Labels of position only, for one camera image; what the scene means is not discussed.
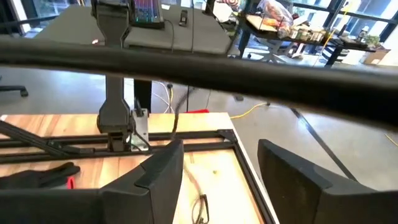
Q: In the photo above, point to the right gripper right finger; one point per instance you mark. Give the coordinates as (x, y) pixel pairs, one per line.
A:
(295, 193)

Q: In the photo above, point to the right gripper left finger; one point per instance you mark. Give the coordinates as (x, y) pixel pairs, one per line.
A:
(149, 193)

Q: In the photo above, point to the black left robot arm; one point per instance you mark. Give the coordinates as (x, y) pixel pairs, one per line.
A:
(113, 109)

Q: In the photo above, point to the clear safety glasses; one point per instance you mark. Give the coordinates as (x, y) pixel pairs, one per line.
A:
(202, 205)

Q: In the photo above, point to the grey office chair white base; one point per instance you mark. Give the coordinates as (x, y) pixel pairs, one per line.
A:
(273, 51)

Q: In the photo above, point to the black side table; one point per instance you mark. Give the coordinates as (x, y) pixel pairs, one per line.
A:
(335, 45)

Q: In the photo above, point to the brown cardboard box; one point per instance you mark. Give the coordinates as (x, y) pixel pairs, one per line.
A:
(376, 56)

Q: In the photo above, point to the grey desk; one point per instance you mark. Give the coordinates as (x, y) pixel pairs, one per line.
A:
(199, 34)

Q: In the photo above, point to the small potted plant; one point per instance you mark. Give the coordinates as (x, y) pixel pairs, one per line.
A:
(372, 40)

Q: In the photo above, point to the wooden board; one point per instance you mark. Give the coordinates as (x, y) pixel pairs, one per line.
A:
(261, 23)

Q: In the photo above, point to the black phone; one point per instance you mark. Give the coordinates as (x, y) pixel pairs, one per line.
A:
(183, 18)

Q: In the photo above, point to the clear plastic bag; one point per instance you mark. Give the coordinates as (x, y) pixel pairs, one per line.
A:
(276, 15)

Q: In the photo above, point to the black keyboard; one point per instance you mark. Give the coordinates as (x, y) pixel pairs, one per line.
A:
(146, 14)

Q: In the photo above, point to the white bag red rings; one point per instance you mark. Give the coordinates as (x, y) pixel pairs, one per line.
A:
(228, 4)

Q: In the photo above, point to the black aluminium frame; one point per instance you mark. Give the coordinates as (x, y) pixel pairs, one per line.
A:
(199, 146)

